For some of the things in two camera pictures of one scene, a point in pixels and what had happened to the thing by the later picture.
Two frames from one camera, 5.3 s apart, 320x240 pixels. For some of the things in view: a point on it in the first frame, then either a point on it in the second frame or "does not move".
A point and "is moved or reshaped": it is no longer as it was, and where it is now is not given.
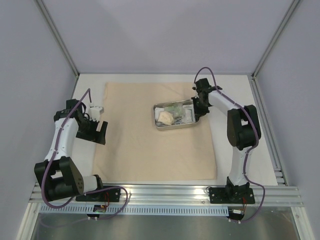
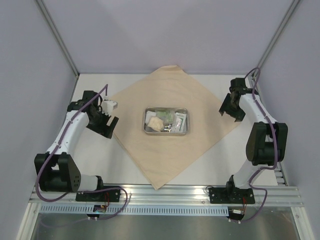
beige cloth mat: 135,150 is moved or reshaped
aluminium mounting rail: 182,195 does not move
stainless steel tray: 175,114 is moved or reshaped
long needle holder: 178,121 → 168,127
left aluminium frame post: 44,11 does not move
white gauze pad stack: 157,112 → 149,114
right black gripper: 199,106 → 231,107
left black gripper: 96,136 → 106,131
